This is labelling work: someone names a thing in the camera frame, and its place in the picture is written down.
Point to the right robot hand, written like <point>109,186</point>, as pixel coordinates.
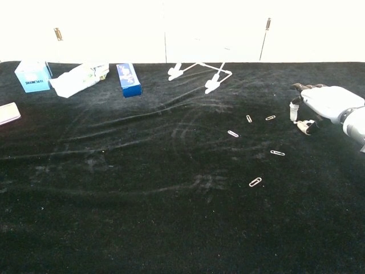
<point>328,100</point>

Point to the silver paper clip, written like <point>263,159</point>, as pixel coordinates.
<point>270,117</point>
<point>255,181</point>
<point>249,118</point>
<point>233,133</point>
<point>277,153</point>

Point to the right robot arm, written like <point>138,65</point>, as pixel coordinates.
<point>355,125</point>

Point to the metal screen hinge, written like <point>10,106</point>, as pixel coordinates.
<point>268,24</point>
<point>58,34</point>

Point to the black velvet tablecloth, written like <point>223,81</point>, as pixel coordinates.
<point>159,199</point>

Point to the long dark blue box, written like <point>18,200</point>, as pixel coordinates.
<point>129,82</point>

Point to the white crumpled plastic bag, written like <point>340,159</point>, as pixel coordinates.
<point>77,81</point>

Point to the light blue square box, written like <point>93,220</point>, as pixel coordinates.
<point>31,80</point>

